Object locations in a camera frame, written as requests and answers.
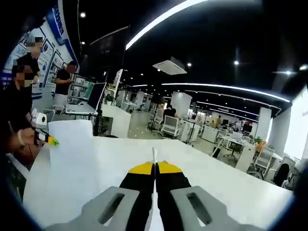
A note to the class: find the green potted plant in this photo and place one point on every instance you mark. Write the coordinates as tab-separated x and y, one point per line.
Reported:
260	143
109	99

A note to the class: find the ceiling air conditioner vent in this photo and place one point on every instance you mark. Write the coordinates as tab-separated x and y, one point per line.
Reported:
169	65

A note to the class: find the white slatted office chair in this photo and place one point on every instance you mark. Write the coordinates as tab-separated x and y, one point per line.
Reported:
262	161

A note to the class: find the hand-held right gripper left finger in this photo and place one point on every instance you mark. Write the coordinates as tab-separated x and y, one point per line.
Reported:
134	190

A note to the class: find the large bright window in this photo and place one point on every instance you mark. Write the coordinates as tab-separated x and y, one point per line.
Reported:
298	125

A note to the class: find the white paper sheet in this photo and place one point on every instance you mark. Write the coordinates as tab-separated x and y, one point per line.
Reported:
72	168

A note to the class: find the blue white wall poster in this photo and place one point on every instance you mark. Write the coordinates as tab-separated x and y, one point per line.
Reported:
51	50

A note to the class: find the white table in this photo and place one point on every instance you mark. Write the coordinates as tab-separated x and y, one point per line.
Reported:
216	187

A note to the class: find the white roll-up banner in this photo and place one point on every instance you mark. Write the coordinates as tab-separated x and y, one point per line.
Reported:
118	84

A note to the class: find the person's left hand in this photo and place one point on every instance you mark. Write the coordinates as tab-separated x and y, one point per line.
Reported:
30	137

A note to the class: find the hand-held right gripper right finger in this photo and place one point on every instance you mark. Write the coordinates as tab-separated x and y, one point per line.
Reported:
173	190

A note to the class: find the black tripod stand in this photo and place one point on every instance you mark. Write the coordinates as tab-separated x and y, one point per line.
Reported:
157	106

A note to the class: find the white mesh office chair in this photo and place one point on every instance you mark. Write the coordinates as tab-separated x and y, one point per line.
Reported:
170	126

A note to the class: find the white reception counter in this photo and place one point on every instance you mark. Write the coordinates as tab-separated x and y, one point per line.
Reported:
115	120

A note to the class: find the curved ceiling light strip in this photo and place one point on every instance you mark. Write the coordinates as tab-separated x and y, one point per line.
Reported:
228	87
158	22

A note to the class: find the silver laptop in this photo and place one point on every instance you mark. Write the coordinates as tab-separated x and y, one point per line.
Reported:
95	95

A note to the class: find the black office chair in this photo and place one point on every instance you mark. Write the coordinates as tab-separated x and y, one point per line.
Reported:
281	174

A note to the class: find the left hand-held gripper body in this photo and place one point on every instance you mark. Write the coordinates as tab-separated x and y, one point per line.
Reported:
41	119

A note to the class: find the white wristband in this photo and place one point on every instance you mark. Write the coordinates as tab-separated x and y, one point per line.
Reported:
20	137

